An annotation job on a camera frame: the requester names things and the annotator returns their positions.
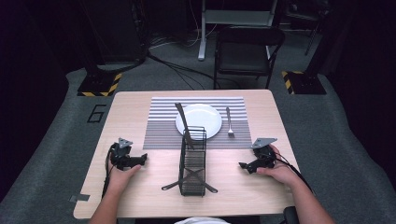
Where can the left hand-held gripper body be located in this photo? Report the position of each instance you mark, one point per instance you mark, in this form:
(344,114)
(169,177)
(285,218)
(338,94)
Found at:
(120,155)

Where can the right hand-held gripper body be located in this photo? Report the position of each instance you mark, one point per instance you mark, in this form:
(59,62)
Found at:
(264,157)

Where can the person's left hand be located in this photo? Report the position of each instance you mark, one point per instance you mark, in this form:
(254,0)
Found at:
(120,179)

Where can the person's right hand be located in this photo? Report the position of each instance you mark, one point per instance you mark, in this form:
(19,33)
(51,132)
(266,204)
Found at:
(281,172)

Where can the grey striped placemat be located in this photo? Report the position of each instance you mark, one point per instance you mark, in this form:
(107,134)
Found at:
(162,130)

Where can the silver fork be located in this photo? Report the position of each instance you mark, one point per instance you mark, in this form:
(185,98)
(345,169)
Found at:
(229,121)

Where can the black tape floor marking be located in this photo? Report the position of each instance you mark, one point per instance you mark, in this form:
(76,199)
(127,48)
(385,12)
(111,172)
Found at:
(96,113)

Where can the dark table knife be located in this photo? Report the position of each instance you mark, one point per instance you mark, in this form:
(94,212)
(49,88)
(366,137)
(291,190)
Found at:
(183,119)

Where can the grey tape piece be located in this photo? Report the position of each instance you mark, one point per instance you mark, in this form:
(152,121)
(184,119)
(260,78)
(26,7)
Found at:
(79,198)

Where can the white round plate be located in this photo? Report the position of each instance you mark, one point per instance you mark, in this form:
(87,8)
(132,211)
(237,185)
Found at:
(202,119)

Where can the black yellow striped stand base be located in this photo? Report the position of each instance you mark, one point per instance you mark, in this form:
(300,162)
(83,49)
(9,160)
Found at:
(98,84)
(306,83)

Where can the black folding chair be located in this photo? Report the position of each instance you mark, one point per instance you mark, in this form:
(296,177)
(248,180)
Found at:
(244,57)

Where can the dark equipment cabinet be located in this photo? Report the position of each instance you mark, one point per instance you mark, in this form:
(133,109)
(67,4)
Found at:
(113,31)

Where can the white metal stand frame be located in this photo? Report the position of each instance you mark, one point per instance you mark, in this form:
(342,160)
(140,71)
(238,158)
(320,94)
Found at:
(236,17)

